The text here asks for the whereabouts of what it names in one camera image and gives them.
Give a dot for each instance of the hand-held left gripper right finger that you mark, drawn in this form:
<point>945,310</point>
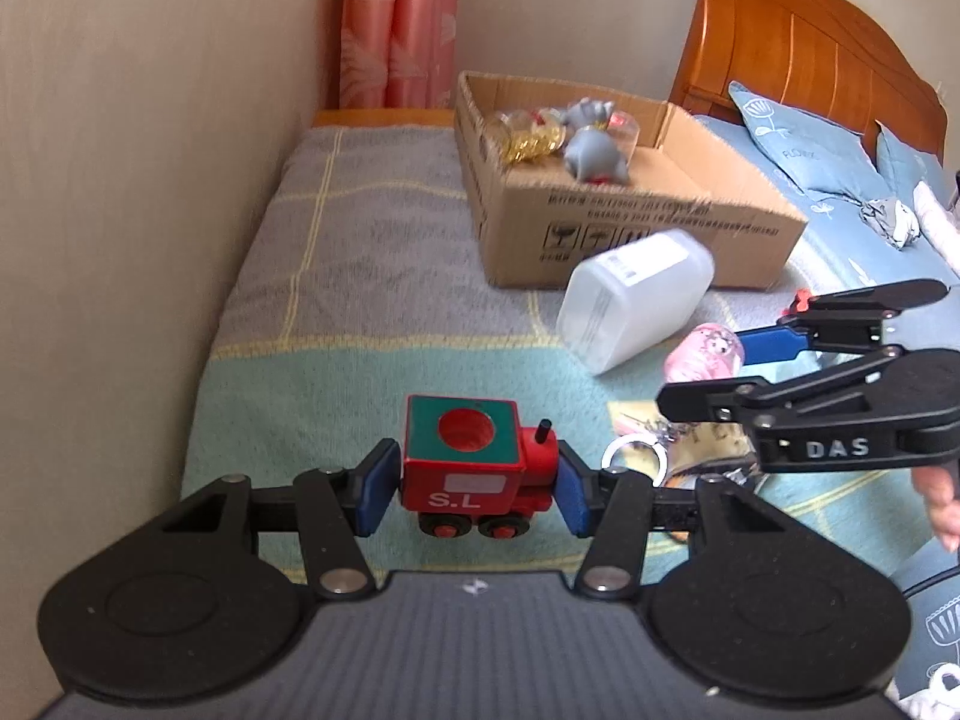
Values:
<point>571,491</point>

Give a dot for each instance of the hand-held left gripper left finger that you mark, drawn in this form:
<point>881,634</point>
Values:
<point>375,484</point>

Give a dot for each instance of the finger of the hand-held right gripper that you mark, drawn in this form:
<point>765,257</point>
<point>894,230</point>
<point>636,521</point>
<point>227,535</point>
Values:
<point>772,345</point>
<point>750,401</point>

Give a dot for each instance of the red wooden toy train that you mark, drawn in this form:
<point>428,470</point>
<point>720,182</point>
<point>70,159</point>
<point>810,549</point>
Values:
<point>465,465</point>

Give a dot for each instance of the cardboard box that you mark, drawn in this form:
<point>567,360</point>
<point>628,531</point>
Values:
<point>645,217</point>

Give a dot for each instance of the clear square jar red label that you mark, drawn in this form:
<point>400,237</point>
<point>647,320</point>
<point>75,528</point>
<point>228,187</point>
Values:
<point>624,136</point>

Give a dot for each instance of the grey toy figure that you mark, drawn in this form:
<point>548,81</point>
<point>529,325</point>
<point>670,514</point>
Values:
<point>586,114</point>
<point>596,157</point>

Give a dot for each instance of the clear bottle with gold contents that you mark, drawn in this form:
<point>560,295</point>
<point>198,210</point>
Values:
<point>529,139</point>

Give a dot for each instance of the person's right hand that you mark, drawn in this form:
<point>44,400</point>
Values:
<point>941,502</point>

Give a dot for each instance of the blue floral bedsheet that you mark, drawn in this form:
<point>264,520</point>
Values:
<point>832,247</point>

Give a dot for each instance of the white translucent plastic container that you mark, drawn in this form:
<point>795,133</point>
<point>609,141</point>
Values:
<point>634,300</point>

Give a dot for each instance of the pale pink pillow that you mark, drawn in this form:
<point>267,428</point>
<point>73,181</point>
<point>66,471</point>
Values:
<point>941,229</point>

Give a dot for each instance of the large blue floral pillow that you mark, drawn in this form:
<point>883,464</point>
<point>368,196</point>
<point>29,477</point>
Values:
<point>795,142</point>

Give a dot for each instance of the small blue pillow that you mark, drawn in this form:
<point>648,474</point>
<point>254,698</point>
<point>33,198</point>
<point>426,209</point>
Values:
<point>911,165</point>

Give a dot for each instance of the wooden headboard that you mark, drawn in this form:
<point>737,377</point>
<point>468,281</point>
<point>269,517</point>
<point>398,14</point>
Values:
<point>795,22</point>

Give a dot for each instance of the pink patterned curtain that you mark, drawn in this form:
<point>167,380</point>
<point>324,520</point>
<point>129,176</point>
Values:
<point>397,22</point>

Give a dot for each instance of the wooden bed frame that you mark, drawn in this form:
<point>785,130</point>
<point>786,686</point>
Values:
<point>382,118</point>

